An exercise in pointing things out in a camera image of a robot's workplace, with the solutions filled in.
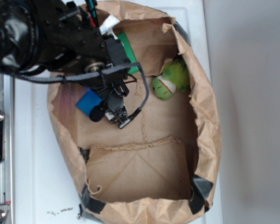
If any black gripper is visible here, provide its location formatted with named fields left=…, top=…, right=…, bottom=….
left=67, top=37, right=133, bottom=94

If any white plastic tray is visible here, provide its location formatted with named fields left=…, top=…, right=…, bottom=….
left=12, top=0, right=224, bottom=224

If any wrist camera with microphone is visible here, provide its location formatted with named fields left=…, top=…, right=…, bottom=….
left=88, top=93, right=132, bottom=129

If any green plush toy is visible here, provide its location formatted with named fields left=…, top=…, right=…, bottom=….
left=151, top=57, right=190, bottom=101

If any brown paper bag tray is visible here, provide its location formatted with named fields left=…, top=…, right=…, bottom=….
left=48, top=0, right=221, bottom=224

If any white cable label tag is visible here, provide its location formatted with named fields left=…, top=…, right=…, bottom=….
left=99, top=14, right=120, bottom=35

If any aluminium frame rail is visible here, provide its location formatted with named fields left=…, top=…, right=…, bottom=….
left=0, top=74, right=14, bottom=224

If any blue wooden block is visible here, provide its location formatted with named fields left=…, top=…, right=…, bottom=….
left=76, top=89, right=102, bottom=116

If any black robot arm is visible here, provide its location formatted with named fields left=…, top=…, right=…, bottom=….
left=0, top=0, right=131, bottom=94

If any green wooden block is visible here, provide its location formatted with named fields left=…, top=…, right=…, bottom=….
left=117, top=32, right=140, bottom=75

